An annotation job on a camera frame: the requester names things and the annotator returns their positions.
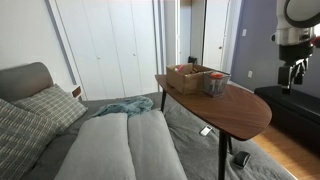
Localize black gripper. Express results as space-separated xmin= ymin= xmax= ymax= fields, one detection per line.
xmin=278 ymin=42 xmax=313 ymax=94

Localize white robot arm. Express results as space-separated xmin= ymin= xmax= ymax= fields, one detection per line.
xmin=271 ymin=0 xmax=320 ymax=94

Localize black bench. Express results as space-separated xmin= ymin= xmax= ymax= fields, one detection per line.
xmin=254 ymin=86 xmax=320 ymax=154

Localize walnut side table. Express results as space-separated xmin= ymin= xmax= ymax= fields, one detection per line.
xmin=155 ymin=75 xmax=272 ymax=180

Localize grey mesh pen holder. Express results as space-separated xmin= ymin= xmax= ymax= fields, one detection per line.
xmin=203 ymin=70 xmax=230 ymax=97

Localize black small device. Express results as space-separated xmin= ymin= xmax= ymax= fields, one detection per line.
xmin=233 ymin=151 xmax=251 ymax=168

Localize white remote control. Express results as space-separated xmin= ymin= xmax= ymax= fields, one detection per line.
xmin=200 ymin=125 xmax=213 ymax=136

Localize cardboard box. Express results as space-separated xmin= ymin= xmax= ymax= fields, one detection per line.
xmin=166 ymin=63 xmax=211 ymax=95

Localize right grey cushion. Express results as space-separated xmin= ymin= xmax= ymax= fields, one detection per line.
xmin=128 ymin=110 xmax=187 ymax=180

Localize grey cushion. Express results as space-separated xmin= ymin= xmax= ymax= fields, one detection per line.
xmin=128 ymin=110 xmax=187 ymax=180
xmin=54 ymin=113 xmax=136 ymax=180

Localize teal blanket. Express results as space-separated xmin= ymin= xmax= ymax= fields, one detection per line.
xmin=93 ymin=96 xmax=154 ymax=117

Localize white closet doors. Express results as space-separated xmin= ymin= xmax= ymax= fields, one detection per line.
xmin=56 ymin=0 xmax=158 ymax=100

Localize left grey cushion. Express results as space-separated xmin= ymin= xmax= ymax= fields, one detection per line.
xmin=54 ymin=113 xmax=136 ymax=180

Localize wooden nightstand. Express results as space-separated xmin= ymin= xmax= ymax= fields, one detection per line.
xmin=67 ymin=85 xmax=82 ymax=98

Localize far plaid pillow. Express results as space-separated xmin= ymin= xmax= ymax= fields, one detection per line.
xmin=13 ymin=84 xmax=88 ymax=133

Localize plaid pillow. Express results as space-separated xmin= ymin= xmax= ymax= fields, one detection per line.
xmin=0 ymin=99 xmax=59 ymax=180
xmin=13 ymin=84 xmax=88 ymax=133

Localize near plaid pillow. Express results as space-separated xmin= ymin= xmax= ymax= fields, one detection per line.
xmin=0 ymin=99 xmax=59 ymax=180

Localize white wall outlet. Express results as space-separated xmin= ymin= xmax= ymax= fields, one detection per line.
xmin=248 ymin=70 xmax=253 ymax=78

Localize white wall switch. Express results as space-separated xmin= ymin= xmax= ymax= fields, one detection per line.
xmin=242 ymin=29 xmax=247 ymax=37

